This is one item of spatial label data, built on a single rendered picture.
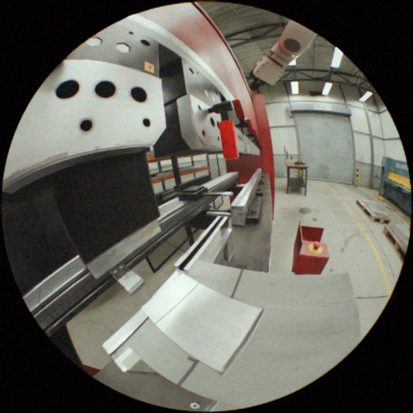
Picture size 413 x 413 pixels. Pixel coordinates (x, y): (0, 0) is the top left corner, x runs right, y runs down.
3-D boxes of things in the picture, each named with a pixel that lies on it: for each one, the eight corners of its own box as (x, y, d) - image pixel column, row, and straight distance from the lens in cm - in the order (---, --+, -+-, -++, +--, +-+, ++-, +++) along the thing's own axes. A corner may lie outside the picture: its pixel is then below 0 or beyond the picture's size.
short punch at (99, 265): (99, 283, 14) (49, 178, 12) (94, 274, 15) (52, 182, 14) (165, 232, 16) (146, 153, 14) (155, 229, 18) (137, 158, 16)
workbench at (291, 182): (307, 196, 424) (307, 145, 410) (285, 194, 422) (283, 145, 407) (303, 184, 599) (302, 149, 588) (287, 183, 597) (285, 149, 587)
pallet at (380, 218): (390, 224, 426) (391, 219, 422) (371, 221, 375) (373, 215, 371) (373, 206, 514) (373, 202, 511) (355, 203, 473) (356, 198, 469)
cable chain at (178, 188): (181, 191, 78) (180, 185, 78) (174, 192, 82) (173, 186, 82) (210, 178, 115) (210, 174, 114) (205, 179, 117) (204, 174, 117)
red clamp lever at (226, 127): (240, 159, 19) (229, 98, 21) (214, 161, 20) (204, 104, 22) (242, 158, 21) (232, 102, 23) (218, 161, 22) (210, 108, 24)
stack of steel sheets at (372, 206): (388, 217, 423) (389, 214, 422) (373, 214, 384) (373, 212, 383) (373, 202, 498) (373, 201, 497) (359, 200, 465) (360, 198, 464)
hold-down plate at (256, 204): (257, 224, 57) (258, 217, 55) (246, 222, 57) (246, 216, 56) (261, 201, 84) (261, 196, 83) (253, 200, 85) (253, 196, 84)
